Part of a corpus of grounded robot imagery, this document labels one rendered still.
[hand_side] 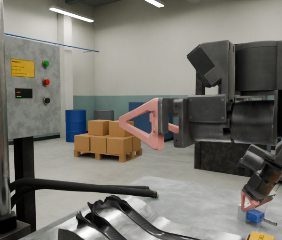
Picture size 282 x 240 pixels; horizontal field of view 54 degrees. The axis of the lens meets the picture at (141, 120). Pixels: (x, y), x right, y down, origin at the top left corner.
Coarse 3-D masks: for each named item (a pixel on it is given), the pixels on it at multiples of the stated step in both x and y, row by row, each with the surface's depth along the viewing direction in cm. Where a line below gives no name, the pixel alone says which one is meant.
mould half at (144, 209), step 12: (132, 204) 79; (144, 204) 81; (84, 216) 87; (108, 216) 71; (120, 216) 72; (144, 216) 76; (156, 216) 79; (60, 228) 64; (72, 228) 63; (84, 228) 64; (120, 228) 68; (132, 228) 70; (168, 228) 74; (180, 228) 74; (192, 228) 74
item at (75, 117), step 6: (66, 114) 764; (72, 114) 755; (78, 114) 758; (84, 114) 773; (66, 120) 766; (72, 120) 756; (78, 120) 759; (84, 120) 773; (66, 126) 768; (72, 126) 757; (78, 126) 760; (84, 126) 775; (66, 132) 771; (72, 132) 759; (78, 132) 761; (84, 132) 776; (66, 138) 773; (72, 138) 760
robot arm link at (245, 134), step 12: (276, 96) 33; (240, 108) 35; (252, 108) 34; (264, 108) 33; (276, 108) 33; (240, 120) 34; (252, 120) 34; (264, 120) 33; (276, 120) 33; (240, 132) 35; (252, 132) 34; (264, 132) 33; (276, 132) 33; (264, 144) 35
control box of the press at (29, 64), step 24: (24, 48) 111; (48, 48) 122; (24, 72) 112; (48, 72) 122; (24, 96) 112; (48, 96) 123; (24, 120) 113; (48, 120) 123; (24, 144) 119; (24, 168) 120; (24, 216) 121
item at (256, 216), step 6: (240, 204) 99; (246, 204) 99; (240, 210) 98; (252, 210) 96; (258, 210) 96; (240, 216) 98; (246, 216) 96; (252, 216) 94; (258, 216) 93; (246, 222) 96; (258, 222) 93; (270, 222) 90; (276, 222) 89
